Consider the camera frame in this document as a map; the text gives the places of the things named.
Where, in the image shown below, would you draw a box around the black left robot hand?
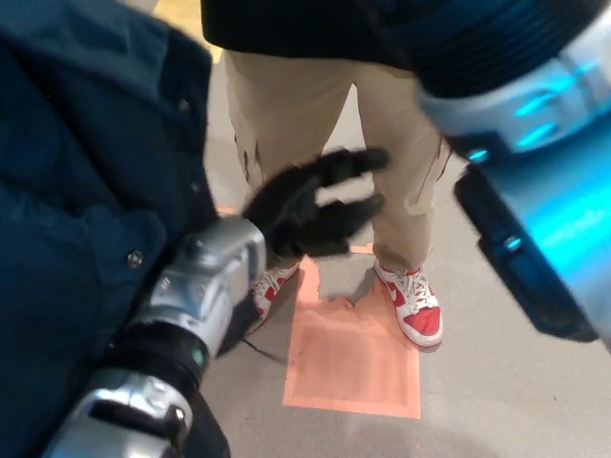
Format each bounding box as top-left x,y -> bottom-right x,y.
241,147 -> 390,261

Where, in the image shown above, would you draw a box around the dark teal coat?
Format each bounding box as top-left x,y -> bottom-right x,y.
0,0 -> 287,458

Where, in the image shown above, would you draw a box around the khaki trousers of person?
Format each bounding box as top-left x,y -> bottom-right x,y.
223,50 -> 454,271

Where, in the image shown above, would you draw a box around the black shirt of person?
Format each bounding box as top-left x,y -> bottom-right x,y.
200,0 -> 416,73

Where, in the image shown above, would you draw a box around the red white sneaker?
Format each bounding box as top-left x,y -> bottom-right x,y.
373,260 -> 444,348
250,264 -> 302,331

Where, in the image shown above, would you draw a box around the orange floor tape square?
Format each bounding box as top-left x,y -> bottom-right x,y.
282,242 -> 422,420

